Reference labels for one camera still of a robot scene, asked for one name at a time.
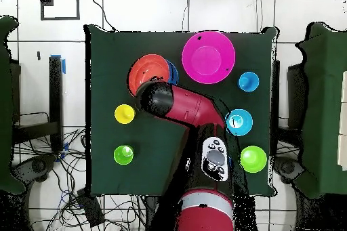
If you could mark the green ribbed bowl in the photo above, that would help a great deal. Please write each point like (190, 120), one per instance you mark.
(253, 159)

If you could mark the black square floor frame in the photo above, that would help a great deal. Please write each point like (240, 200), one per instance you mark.
(60, 18)

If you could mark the black office chair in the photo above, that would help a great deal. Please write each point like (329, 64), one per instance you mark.
(35, 166)
(287, 168)

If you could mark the black box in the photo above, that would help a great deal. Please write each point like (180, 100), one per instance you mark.
(90, 208)

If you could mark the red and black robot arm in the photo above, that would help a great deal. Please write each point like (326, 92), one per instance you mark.
(189, 106)

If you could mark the green cup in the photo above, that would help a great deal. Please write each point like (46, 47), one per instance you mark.
(123, 154)

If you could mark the blue tape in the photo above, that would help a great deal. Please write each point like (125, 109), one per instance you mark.
(63, 65)

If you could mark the large pink bowl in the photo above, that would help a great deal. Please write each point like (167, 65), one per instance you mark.
(208, 57)

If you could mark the light blue cup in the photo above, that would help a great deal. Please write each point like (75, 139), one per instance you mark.
(248, 81)

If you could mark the yellow cup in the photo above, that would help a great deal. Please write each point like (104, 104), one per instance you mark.
(124, 114)

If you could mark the dark green tablecloth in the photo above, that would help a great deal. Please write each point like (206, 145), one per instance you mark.
(113, 133)

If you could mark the large blue bowl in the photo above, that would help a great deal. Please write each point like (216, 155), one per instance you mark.
(174, 72)

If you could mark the large orange bowl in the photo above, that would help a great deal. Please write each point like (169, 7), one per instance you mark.
(146, 68)

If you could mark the light blue ribbed bowl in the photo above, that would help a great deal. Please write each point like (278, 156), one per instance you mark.
(241, 122)

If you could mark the black bench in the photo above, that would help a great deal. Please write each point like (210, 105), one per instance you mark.
(55, 101)

